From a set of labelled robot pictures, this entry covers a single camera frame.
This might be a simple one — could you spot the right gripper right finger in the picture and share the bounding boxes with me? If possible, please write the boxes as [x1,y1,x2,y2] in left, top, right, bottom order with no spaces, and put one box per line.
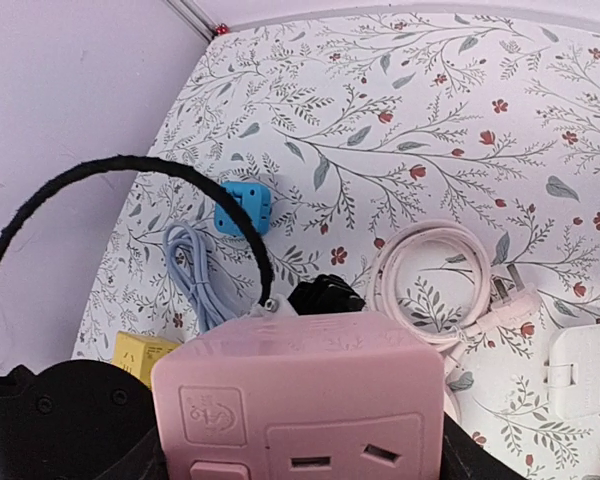
[442,417,536,480]

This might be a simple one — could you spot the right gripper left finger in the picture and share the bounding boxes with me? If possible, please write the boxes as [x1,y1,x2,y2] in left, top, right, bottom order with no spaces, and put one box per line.
[99,427,169,480]

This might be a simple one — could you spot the yellow cube socket adapter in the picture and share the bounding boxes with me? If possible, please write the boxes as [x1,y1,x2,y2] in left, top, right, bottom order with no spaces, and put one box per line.
[111,331,180,388]

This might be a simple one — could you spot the pink cube socket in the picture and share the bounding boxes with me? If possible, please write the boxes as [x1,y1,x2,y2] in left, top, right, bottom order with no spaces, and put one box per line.
[152,312,444,479]

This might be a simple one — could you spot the white cube plug adapter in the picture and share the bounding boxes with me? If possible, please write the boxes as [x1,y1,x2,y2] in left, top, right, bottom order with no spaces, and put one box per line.
[546,324,600,420]

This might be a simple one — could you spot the light blue cube socket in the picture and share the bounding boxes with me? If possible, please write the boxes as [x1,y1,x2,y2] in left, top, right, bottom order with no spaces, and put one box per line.
[213,181,272,239]

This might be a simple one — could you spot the white coiled cable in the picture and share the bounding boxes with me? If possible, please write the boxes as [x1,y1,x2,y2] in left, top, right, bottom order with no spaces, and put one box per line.
[369,221,539,421]

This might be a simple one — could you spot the left aluminium frame post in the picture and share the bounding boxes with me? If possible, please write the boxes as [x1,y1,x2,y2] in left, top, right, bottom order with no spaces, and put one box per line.
[165,0,216,41]

